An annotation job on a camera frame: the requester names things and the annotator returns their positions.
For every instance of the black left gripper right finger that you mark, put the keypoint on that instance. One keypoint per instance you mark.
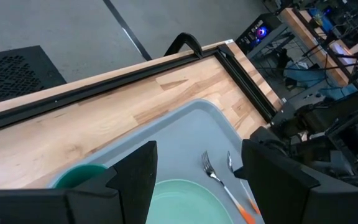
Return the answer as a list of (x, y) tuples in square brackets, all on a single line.
[(278, 186)]

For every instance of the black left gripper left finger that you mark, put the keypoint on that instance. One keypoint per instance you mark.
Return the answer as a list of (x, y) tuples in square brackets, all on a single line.
[(126, 199)]

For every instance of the dark green cup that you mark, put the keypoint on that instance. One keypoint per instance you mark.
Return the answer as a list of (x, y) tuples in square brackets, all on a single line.
[(79, 177)]

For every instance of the pale green plate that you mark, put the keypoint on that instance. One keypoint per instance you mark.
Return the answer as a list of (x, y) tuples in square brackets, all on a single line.
[(185, 205)]

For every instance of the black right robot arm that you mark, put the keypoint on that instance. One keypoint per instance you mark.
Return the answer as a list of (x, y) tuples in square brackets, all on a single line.
[(322, 140)]

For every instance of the grey plastic tray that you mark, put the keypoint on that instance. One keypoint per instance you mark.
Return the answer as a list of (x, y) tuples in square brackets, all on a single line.
[(182, 140)]

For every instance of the blue plastic box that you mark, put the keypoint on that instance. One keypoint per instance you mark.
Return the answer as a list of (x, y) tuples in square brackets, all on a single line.
[(337, 91)]

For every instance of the wooden desk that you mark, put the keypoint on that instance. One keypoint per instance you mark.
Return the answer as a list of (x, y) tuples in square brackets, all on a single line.
[(303, 37)]

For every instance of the computer tower purple fan light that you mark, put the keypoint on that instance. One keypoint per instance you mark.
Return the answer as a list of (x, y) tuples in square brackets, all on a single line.
[(253, 34)]

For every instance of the black perforated metal box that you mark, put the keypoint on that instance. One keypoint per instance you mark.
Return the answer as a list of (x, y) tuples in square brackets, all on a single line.
[(11, 74)]

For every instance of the black floor strip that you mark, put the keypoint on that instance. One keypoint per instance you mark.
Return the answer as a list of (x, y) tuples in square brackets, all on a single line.
[(126, 29)]

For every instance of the black table clamp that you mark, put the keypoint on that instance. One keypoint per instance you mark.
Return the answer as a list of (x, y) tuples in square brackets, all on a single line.
[(185, 39)]

